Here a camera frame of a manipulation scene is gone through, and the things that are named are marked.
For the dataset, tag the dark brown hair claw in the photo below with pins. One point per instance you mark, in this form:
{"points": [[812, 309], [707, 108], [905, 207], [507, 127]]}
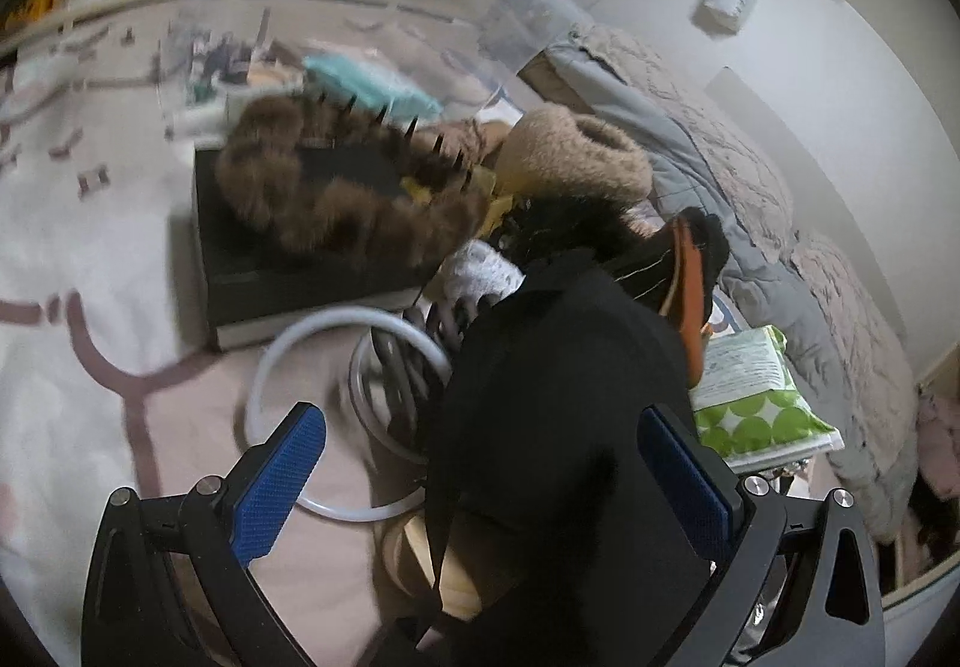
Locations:
{"points": [[405, 367]]}

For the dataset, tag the black feathery item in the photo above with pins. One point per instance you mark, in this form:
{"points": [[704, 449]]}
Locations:
{"points": [[570, 224]]}

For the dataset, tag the brown fur scrunchie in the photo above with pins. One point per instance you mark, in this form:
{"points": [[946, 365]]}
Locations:
{"points": [[337, 217]]}

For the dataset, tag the pink clothes pile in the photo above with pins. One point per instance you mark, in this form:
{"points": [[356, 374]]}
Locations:
{"points": [[941, 442]]}

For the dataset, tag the tan leather tag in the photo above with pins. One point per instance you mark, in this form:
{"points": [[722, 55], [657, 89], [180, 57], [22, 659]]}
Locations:
{"points": [[457, 577]]}

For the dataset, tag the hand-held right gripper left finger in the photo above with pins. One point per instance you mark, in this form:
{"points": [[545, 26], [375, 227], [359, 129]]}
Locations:
{"points": [[277, 479]]}

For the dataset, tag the black cloth bag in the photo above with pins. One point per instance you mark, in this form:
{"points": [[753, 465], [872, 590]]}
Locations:
{"points": [[570, 397]]}

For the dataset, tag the yellow gold item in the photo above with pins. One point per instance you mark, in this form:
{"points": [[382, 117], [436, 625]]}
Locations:
{"points": [[450, 191]]}

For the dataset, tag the beige fuzzy hat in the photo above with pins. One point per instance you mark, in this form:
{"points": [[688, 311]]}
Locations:
{"points": [[577, 150]]}

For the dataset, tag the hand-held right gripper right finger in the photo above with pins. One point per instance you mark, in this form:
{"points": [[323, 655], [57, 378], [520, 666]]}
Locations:
{"points": [[690, 479]]}

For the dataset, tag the teal wipes pack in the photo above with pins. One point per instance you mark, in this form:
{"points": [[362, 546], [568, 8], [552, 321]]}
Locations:
{"points": [[375, 86]]}

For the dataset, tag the black box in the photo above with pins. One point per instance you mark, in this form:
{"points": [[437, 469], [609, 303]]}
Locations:
{"points": [[247, 292]]}

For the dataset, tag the grey duvet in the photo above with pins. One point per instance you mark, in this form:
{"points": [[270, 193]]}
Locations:
{"points": [[817, 374]]}

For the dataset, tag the beige quilted pillow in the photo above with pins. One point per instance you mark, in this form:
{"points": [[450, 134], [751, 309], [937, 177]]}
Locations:
{"points": [[720, 135], [855, 314]]}

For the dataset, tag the white knit item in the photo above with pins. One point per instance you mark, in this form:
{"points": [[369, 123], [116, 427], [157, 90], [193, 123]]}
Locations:
{"points": [[480, 269]]}

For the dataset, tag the green white wipes pack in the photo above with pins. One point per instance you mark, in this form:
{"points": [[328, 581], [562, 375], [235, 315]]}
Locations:
{"points": [[757, 404]]}

